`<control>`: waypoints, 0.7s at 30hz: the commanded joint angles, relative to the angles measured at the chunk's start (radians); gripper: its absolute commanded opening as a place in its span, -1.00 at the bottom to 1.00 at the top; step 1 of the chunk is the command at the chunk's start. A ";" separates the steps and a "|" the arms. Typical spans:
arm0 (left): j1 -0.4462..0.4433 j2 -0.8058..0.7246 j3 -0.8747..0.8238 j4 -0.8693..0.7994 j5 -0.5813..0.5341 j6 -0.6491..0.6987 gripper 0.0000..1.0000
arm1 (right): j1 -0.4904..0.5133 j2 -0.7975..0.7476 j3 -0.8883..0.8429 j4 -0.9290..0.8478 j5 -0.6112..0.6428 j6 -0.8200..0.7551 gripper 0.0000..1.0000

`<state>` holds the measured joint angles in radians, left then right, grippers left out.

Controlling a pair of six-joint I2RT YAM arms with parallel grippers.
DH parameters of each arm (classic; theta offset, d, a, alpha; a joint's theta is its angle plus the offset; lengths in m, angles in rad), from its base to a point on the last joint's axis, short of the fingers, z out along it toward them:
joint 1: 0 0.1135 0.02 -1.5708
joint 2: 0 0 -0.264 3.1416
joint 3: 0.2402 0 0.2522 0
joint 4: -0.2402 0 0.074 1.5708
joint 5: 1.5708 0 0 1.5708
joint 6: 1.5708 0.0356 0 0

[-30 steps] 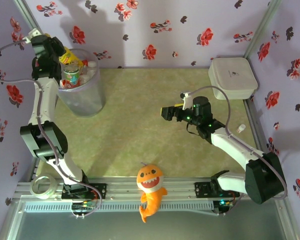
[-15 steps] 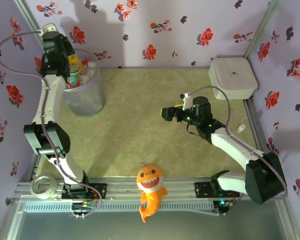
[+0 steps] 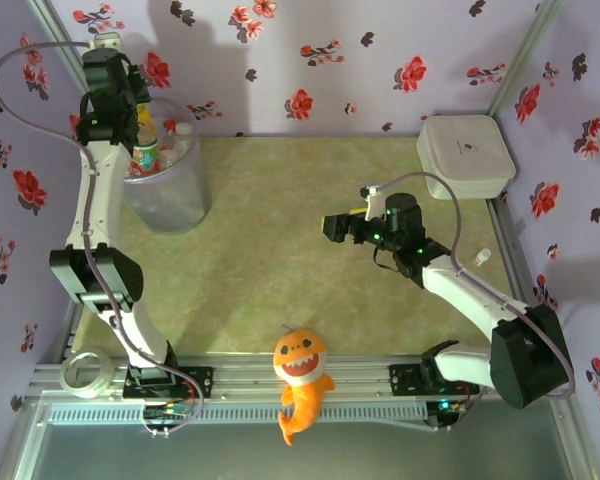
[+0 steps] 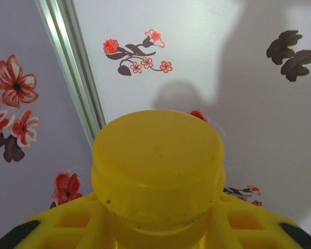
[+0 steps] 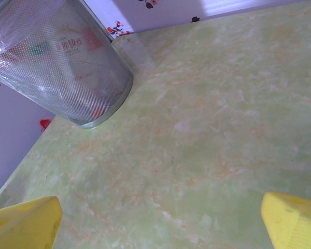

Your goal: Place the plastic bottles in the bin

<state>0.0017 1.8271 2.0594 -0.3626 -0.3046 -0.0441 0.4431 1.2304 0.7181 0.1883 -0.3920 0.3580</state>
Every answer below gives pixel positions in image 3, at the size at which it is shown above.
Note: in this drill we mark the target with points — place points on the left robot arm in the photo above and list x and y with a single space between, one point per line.
97 275

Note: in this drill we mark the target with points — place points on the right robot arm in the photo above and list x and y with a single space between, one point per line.
525 360

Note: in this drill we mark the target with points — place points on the transparent plastic bin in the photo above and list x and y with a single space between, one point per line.
170 195

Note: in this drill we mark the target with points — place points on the tiny white bottle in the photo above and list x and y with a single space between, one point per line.
482 256

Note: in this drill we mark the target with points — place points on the white lidded plastic box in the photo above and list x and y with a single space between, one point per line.
462 155

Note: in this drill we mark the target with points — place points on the orange shark plush toy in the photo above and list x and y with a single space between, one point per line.
300 360

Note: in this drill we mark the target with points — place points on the clear tape roll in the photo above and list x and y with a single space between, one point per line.
70 380

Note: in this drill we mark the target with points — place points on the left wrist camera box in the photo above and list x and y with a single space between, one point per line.
107 39

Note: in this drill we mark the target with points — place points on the aluminium corner post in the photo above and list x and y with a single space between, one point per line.
60 47
522 55

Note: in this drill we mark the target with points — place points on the aluminium frame rail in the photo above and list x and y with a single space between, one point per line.
255 380

